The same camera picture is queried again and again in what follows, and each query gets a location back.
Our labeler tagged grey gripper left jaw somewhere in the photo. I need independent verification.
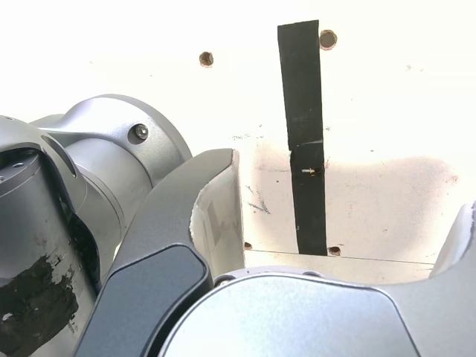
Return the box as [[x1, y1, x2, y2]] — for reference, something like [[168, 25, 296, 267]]
[[74, 147, 245, 357]]

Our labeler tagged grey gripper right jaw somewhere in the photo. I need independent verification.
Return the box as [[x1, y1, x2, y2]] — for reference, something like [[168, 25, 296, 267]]
[[159, 200, 476, 357]]

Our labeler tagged black tape strip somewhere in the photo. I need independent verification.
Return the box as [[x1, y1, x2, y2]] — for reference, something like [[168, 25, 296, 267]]
[[277, 19, 329, 257]]

